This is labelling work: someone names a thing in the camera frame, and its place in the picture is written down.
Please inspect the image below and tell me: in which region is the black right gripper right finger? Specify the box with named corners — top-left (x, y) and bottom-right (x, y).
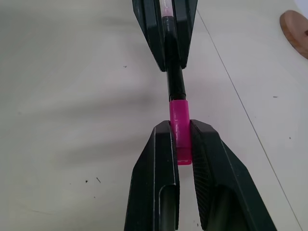
top-left (188, 118), bottom-right (278, 231)

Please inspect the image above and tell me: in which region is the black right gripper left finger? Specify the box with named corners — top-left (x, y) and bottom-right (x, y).
top-left (123, 120), bottom-right (181, 231)

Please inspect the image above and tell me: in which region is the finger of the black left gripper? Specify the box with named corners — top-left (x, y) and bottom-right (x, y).
top-left (131, 0), bottom-right (169, 72)
top-left (173, 0), bottom-right (199, 69)

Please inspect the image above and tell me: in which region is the black marker with pink label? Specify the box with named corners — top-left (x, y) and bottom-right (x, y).
top-left (158, 0), bottom-right (188, 102)

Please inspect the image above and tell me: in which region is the pink marker cap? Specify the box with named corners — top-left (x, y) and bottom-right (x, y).
top-left (168, 99), bottom-right (193, 167)

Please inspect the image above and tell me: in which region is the round wooden disc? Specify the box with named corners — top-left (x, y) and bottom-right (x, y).
top-left (279, 10), bottom-right (308, 61)

